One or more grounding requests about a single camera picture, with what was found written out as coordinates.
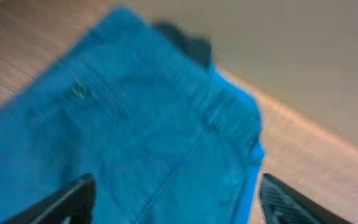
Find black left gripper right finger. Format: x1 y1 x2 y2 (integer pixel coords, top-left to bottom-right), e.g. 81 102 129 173
259 173 351 224

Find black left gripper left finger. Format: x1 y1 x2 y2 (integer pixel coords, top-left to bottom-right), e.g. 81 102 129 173
4 174 96 224

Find dark blue denim shorts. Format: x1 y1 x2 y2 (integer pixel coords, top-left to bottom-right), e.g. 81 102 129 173
0 8 263 223

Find black garment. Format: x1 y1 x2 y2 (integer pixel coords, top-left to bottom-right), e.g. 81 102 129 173
152 22 212 68

